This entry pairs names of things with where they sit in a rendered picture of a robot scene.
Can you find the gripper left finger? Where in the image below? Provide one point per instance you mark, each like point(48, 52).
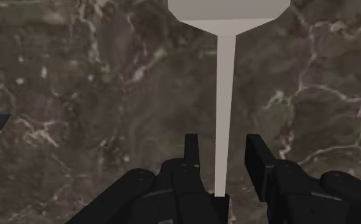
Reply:
point(180, 183)

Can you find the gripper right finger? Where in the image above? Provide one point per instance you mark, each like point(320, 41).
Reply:
point(292, 186)

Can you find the grey spatula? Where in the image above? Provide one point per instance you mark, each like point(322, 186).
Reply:
point(223, 93)

